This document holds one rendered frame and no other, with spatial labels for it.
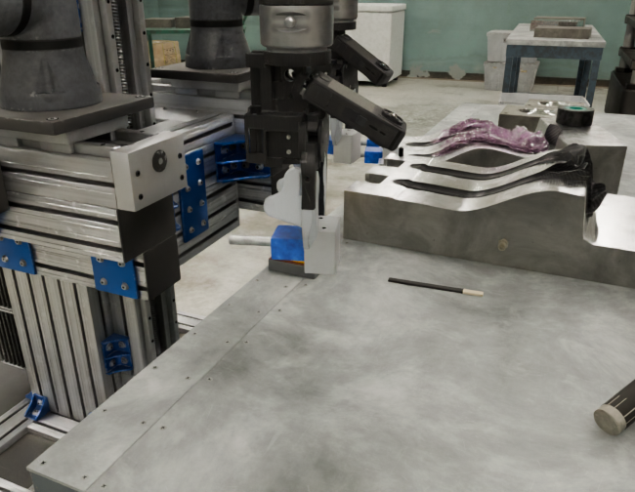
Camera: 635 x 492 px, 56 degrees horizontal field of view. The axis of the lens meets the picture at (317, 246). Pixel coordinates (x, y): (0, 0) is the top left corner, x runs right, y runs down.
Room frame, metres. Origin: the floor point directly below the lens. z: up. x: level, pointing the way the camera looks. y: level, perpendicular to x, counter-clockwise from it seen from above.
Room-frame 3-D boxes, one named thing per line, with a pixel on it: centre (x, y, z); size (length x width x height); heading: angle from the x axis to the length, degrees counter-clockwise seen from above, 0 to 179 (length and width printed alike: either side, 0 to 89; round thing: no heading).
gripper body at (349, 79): (1.12, -0.03, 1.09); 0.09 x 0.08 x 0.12; 66
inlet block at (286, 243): (0.66, 0.04, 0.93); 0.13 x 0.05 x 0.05; 82
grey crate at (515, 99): (4.40, -1.62, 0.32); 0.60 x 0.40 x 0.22; 75
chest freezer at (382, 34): (8.14, -0.29, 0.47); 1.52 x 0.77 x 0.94; 70
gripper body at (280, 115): (0.65, 0.03, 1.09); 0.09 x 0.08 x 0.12; 82
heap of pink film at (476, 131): (1.35, -0.39, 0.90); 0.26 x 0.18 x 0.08; 83
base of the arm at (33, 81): (0.97, 0.42, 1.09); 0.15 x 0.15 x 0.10
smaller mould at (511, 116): (1.73, -0.64, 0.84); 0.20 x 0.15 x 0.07; 66
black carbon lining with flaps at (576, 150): (1.01, -0.32, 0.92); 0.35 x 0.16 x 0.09; 66
